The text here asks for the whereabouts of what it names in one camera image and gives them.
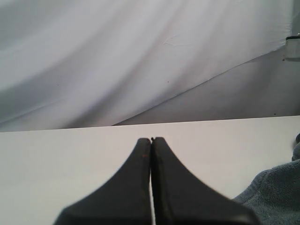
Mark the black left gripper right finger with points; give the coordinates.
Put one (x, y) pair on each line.
(180, 198)

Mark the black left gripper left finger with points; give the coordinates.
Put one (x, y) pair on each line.
(123, 200)

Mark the grey-blue fleece towel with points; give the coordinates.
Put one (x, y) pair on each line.
(274, 194)

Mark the grey backdrop cloth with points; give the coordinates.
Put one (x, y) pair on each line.
(82, 63)

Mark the white device at right edge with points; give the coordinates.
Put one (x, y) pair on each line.
(292, 48)

